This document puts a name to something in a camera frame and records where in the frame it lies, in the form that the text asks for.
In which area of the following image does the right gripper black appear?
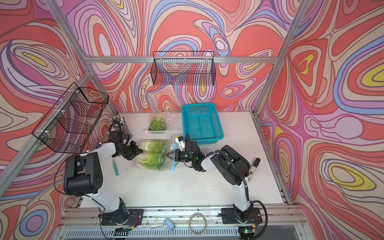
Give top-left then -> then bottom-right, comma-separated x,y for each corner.
165,149 -> 196,163

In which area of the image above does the chinese cabbage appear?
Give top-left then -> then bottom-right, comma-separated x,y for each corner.
140,140 -> 168,153
135,153 -> 166,171

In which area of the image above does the clear zip-top bag blue seal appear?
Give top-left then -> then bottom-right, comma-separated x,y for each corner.
133,135 -> 178,172

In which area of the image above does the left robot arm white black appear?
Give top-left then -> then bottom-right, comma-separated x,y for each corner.
64,131 -> 144,226

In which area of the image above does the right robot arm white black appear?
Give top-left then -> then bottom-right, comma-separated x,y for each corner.
166,139 -> 266,225

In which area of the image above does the small clear bag pink seal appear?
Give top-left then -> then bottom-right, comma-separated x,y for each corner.
145,111 -> 180,134

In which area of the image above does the green marker pen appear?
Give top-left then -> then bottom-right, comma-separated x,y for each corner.
112,159 -> 120,177

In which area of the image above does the clear cup of pens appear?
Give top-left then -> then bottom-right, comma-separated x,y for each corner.
110,114 -> 131,135

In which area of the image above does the teal plastic basket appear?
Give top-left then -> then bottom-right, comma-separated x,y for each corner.
182,103 -> 224,145

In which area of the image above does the grey black stapler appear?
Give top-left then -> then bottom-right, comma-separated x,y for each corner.
247,158 -> 261,182

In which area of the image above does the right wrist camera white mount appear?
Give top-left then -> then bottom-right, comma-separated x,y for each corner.
175,136 -> 186,151

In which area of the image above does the black wire basket left wall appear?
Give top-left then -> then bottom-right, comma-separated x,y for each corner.
32,83 -> 109,154

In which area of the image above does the black wire basket wall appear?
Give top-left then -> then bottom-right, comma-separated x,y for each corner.
151,51 -> 216,86
32,83 -> 109,154

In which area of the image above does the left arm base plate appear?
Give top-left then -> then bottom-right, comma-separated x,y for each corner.
99,209 -> 144,227

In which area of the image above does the coiled beige cable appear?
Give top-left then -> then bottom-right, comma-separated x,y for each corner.
188,212 -> 208,237

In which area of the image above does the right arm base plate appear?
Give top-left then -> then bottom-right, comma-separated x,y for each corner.
219,208 -> 264,226

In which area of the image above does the black wire basket back wall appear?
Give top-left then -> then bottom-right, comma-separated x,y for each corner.
151,51 -> 216,86

